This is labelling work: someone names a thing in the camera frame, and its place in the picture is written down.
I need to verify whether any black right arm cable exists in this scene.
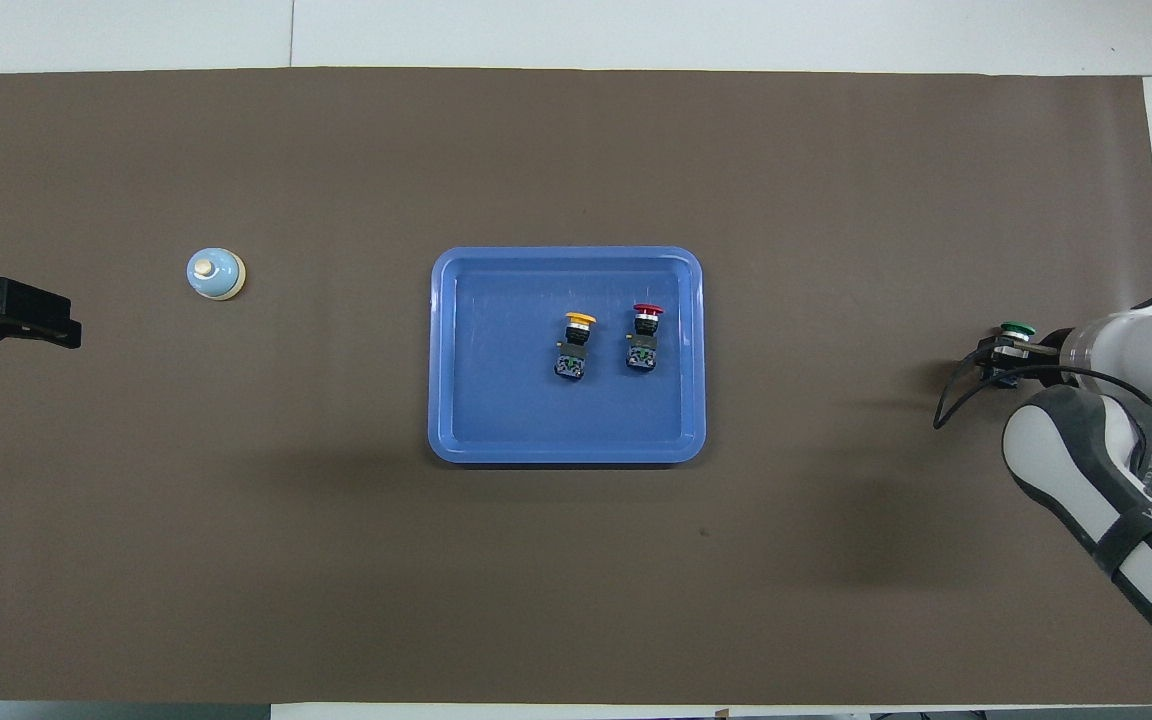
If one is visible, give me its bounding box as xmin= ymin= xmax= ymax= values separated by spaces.
xmin=933 ymin=340 xmax=1152 ymax=471

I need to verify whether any red push button switch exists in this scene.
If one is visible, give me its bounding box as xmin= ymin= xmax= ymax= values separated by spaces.
xmin=624 ymin=302 xmax=666 ymax=373

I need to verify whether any light blue service bell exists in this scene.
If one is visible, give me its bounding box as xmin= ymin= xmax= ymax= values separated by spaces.
xmin=186 ymin=248 xmax=247 ymax=302

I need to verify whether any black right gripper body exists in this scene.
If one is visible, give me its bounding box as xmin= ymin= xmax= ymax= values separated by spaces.
xmin=1026 ymin=328 xmax=1077 ymax=386

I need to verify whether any brown table mat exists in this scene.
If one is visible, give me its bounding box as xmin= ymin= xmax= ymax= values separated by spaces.
xmin=0 ymin=68 xmax=1152 ymax=706

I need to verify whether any green push button switch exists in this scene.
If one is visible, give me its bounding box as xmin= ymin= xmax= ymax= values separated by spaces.
xmin=986 ymin=321 xmax=1038 ymax=389

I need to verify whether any blue plastic tray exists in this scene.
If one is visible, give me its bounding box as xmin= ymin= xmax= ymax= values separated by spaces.
xmin=428 ymin=246 xmax=707 ymax=465

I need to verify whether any yellow push button switch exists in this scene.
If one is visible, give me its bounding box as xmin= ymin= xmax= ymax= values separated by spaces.
xmin=553 ymin=311 xmax=599 ymax=382

